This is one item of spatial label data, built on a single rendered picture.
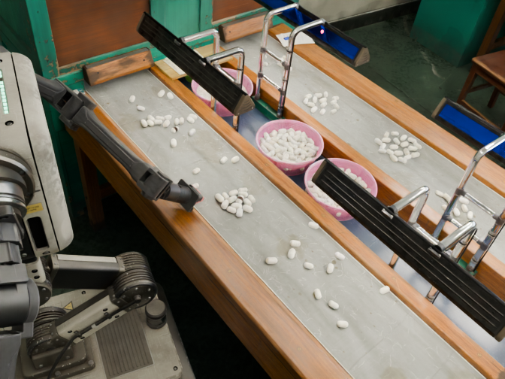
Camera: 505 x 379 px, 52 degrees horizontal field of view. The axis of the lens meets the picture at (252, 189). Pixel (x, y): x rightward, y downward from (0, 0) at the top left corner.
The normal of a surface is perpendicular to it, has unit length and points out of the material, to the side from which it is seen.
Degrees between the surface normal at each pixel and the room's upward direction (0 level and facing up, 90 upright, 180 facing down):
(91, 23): 90
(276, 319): 0
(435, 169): 0
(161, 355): 0
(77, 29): 90
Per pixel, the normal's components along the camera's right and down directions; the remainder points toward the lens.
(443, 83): 0.09, -0.70
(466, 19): -0.83, 0.33
